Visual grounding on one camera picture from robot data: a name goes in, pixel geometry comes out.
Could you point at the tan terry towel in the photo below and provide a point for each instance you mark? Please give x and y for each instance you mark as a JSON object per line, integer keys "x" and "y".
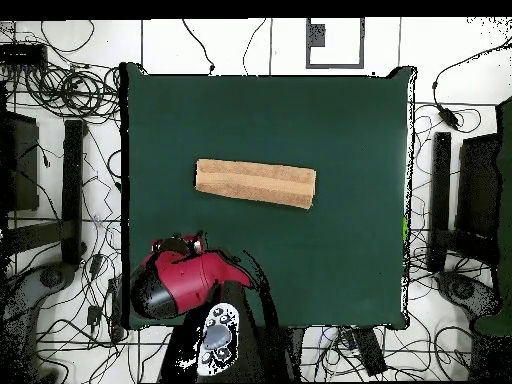
{"x": 256, "y": 182}

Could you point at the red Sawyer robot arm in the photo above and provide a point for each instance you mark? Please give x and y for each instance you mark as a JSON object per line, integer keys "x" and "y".
{"x": 188, "y": 280}

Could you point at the small black adapter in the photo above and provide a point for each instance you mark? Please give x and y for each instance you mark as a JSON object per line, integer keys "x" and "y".
{"x": 94, "y": 315}

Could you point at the dark green table cloth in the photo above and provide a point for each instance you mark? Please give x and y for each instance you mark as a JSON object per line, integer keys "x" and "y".
{"x": 260, "y": 120}

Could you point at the black stand base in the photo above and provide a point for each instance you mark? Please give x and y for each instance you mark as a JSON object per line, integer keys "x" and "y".
{"x": 72, "y": 180}
{"x": 440, "y": 192}

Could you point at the grey chair base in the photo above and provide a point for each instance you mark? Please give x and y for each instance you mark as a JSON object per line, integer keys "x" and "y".
{"x": 24, "y": 288}
{"x": 464, "y": 292}

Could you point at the black box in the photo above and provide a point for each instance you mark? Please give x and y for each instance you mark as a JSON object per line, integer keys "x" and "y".
{"x": 22, "y": 160}
{"x": 478, "y": 188}

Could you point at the wide black power strip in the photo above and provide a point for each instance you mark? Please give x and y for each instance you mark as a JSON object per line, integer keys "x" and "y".
{"x": 368, "y": 352}

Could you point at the bright green tag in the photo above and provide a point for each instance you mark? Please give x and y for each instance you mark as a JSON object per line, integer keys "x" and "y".
{"x": 404, "y": 228}

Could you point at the black box device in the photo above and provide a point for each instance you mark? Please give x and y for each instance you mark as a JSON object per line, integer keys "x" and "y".
{"x": 22, "y": 54}

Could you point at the black power adapter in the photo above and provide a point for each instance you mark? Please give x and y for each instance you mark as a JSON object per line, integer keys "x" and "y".
{"x": 448, "y": 116}

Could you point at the grey floor frame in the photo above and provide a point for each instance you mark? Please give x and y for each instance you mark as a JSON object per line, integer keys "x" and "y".
{"x": 308, "y": 44}

